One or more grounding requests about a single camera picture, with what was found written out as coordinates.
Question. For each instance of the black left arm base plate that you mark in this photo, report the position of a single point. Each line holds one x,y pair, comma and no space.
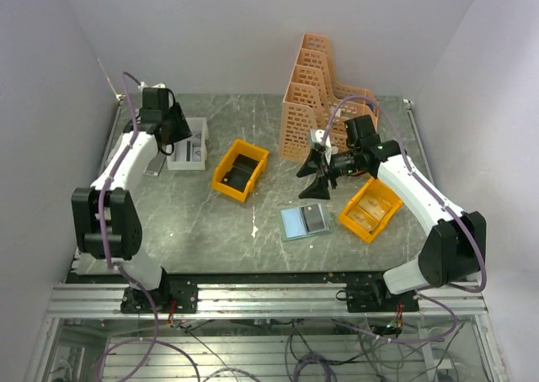
177,298

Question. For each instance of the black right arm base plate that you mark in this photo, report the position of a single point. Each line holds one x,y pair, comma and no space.
367,292

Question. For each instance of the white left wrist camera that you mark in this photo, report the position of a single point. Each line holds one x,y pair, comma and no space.
143,85

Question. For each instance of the white paper booklet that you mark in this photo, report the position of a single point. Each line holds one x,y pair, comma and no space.
154,167

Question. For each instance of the peach plastic file organizer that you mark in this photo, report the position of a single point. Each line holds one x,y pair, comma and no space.
311,96

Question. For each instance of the white plastic box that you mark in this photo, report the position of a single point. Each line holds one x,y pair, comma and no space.
190,154

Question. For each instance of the aluminium frame rail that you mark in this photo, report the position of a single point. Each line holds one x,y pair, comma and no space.
257,301

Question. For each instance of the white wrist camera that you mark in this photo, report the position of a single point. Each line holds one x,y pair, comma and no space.
143,85
318,142

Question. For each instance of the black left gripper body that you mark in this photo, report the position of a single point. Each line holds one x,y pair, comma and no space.
179,127

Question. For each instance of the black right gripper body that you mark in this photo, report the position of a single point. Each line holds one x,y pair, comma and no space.
329,170

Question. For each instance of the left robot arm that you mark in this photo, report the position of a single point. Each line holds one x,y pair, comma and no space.
107,226

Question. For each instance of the yellow bin with boxes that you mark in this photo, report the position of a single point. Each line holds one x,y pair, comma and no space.
367,214

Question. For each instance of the green card holder wallet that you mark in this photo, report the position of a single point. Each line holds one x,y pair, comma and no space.
292,226

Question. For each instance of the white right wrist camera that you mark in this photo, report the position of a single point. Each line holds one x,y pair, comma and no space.
318,142

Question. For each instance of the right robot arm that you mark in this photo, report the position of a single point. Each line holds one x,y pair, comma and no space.
455,243

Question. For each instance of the yellow bin with black item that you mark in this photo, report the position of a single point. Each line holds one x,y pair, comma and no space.
239,170

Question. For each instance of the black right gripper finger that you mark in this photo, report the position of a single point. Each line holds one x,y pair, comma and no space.
318,189
313,164

